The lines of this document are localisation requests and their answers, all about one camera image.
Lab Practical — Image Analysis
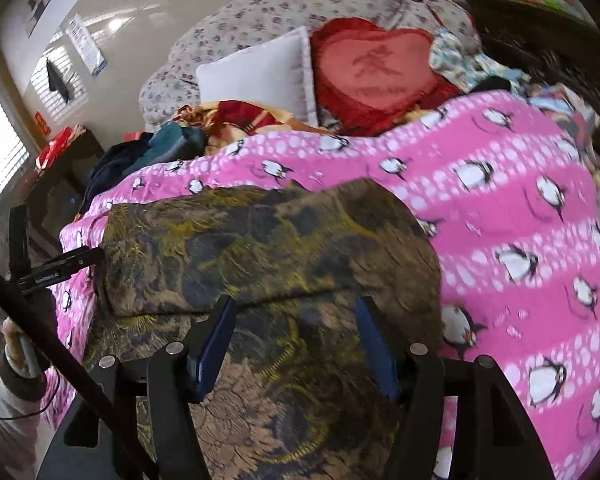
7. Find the red heart-shaped pillow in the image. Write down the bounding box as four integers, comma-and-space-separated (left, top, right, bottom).
310, 16, 463, 136

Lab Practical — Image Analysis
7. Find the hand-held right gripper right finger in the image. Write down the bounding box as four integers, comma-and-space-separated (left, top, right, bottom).
354, 299, 556, 480

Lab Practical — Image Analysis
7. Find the window with blinds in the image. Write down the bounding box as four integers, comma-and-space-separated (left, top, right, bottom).
0, 50, 32, 202

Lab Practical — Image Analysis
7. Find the light blue printed cloth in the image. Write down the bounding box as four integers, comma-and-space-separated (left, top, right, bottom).
429, 29, 531, 95

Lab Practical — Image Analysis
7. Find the thin black cable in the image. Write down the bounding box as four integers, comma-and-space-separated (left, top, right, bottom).
0, 370, 62, 427

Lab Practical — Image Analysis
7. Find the white square pillow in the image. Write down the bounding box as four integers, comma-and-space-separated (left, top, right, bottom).
195, 26, 320, 127

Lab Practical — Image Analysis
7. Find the person's left hand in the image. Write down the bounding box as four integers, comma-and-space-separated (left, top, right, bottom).
1, 319, 31, 367

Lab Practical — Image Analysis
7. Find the red gift box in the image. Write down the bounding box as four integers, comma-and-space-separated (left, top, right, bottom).
35, 127, 79, 171

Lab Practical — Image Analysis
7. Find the white wall notice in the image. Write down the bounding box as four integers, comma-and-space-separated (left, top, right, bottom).
68, 12, 106, 79

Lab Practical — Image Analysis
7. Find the dark navy garment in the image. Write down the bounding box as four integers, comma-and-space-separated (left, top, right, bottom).
80, 132, 156, 211

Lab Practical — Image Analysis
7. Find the dark wooden headboard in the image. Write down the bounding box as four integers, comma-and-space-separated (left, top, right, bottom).
459, 0, 600, 171

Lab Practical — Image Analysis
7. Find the black pole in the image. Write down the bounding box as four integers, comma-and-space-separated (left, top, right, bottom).
0, 254, 158, 480

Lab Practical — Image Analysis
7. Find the floral printed duvet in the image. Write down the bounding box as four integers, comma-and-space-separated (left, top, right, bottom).
139, 0, 481, 132

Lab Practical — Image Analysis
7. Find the brown patterned small garment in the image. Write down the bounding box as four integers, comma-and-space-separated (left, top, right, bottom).
82, 180, 443, 480

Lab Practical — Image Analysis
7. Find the teal garment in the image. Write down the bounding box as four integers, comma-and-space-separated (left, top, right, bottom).
147, 122, 207, 163

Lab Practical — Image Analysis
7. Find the red and yellow blanket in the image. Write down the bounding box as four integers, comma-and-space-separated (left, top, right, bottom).
172, 100, 331, 156

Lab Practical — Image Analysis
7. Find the black hanging cloth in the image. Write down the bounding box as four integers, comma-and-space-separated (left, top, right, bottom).
45, 57, 74, 104

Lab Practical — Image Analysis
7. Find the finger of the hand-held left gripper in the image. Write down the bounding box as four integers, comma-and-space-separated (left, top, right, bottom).
17, 246, 106, 295

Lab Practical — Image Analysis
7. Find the dark wooden cabinet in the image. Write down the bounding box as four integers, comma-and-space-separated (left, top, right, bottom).
22, 129, 106, 257

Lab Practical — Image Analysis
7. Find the pink penguin printed blanket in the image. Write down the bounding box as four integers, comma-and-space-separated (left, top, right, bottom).
60, 89, 600, 480

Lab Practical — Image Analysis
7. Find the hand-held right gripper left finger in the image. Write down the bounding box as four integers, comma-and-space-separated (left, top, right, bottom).
40, 296, 237, 480

